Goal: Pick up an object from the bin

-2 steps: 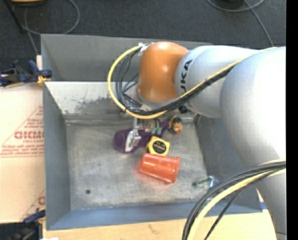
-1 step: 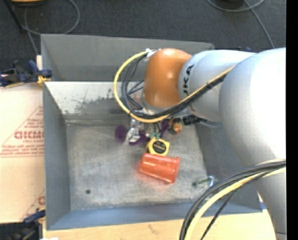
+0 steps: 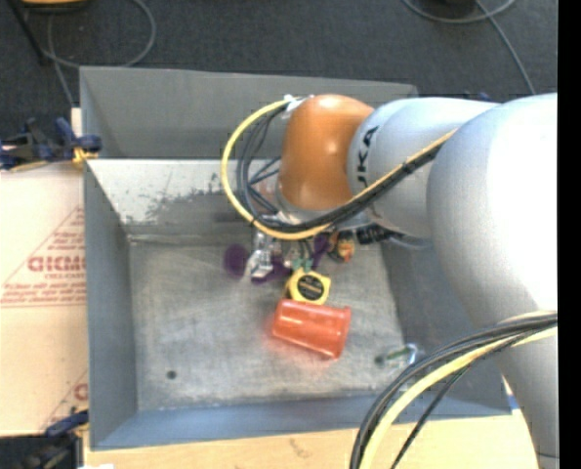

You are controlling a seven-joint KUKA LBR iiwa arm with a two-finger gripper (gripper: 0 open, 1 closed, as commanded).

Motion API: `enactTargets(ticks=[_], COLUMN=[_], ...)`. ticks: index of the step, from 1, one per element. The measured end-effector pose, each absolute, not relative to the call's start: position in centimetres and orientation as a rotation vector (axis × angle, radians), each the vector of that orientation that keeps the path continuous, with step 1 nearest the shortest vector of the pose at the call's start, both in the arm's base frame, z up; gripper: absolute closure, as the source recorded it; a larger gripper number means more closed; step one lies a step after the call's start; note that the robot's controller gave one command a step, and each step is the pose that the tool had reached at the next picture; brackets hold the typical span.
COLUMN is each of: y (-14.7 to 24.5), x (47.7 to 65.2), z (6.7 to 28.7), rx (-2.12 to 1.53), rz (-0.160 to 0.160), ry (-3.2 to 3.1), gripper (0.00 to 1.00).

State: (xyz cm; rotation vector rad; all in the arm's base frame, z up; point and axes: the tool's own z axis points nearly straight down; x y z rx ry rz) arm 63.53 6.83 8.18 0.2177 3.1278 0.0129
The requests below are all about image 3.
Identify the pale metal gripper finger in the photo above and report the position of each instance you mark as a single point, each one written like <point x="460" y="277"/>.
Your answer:
<point x="269" y="260"/>
<point x="254" y="264"/>

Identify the purple sunglasses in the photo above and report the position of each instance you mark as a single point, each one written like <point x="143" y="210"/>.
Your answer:
<point x="235" y="260"/>

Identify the yellow and black tape measure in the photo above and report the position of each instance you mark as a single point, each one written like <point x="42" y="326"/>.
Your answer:
<point x="309" y="287"/>

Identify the small dark orange toy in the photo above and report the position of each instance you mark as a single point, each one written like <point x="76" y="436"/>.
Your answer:
<point x="342" y="247"/>

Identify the orange plastic cup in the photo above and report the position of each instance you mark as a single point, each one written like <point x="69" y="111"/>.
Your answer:
<point x="310" y="328"/>

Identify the grey metal bin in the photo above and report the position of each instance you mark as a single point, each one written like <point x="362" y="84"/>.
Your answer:
<point x="197" y="340"/>

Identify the clear green small tool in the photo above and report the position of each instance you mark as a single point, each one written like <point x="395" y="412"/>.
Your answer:
<point x="396" y="354"/>

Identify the brown cardboard board, red print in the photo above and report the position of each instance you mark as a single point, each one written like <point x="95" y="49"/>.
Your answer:
<point x="36" y="320"/>

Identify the black cylinder on white bracket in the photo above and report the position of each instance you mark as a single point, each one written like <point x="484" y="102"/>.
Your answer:
<point x="371" y="235"/>

